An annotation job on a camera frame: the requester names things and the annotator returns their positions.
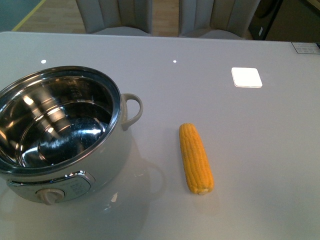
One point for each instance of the yellow corn cob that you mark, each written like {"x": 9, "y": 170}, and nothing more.
{"x": 197, "y": 169}

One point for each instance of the white electric cooking pot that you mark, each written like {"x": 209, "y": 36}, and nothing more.
{"x": 64, "y": 133}

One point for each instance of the left beige chair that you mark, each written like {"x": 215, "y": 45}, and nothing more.
{"x": 116, "y": 17}

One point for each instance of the beige chair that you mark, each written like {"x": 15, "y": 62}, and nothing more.
{"x": 116, "y": 17}
{"x": 215, "y": 19}

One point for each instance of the right beige chair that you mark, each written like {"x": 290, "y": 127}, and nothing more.
{"x": 215, "y": 19}

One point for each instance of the table label sticker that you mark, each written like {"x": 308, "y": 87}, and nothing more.
{"x": 306, "y": 47}

